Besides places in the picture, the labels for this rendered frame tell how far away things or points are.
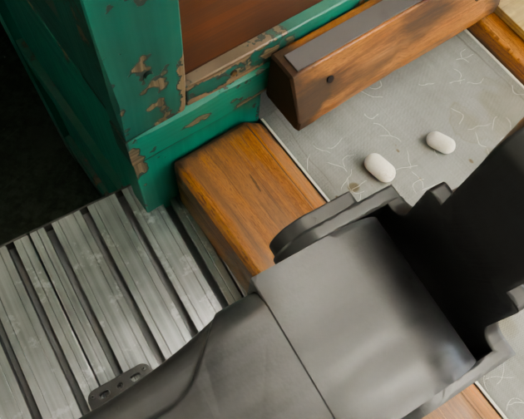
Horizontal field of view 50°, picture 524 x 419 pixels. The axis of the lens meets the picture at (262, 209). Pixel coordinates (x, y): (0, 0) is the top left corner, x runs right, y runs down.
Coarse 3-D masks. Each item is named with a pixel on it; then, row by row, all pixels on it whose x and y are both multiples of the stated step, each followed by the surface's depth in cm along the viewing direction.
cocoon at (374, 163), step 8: (368, 160) 62; (376, 160) 61; (384, 160) 61; (368, 168) 62; (376, 168) 61; (384, 168) 61; (392, 168) 61; (376, 176) 62; (384, 176) 61; (392, 176) 61
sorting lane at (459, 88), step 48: (480, 48) 71; (384, 96) 67; (432, 96) 68; (480, 96) 68; (288, 144) 64; (336, 144) 64; (384, 144) 65; (480, 144) 66; (336, 192) 62; (480, 384) 55
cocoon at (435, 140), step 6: (432, 132) 64; (438, 132) 64; (432, 138) 63; (438, 138) 63; (444, 138) 63; (450, 138) 64; (432, 144) 64; (438, 144) 63; (444, 144) 63; (450, 144) 63; (438, 150) 64; (444, 150) 64; (450, 150) 63
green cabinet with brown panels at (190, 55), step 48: (48, 0) 48; (96, 0) 35; (144, 0) 38; (192, 0) 43; (240, 0) 47; (288, 0) 51; (336, 0) 55; (96, 48) 39; (144, 48) 42; (192, 48) 48; (240, 48) 52; (144, 96) 47; (192, 96) 52
